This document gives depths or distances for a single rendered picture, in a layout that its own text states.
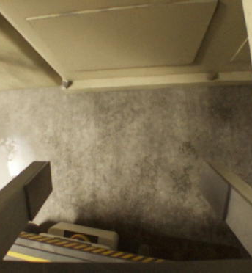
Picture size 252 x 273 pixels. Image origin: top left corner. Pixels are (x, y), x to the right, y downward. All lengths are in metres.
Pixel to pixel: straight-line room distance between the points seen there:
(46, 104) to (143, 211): 0.68
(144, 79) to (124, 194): 0.51
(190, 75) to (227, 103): 0.21
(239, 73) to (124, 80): 0.50
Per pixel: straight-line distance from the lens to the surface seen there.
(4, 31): 0.75
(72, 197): 0.95
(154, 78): 0.92
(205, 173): 0.17
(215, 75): 0.97
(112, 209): 0.91
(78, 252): 0.64
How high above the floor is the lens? 0.88
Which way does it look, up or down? 79 degrees down
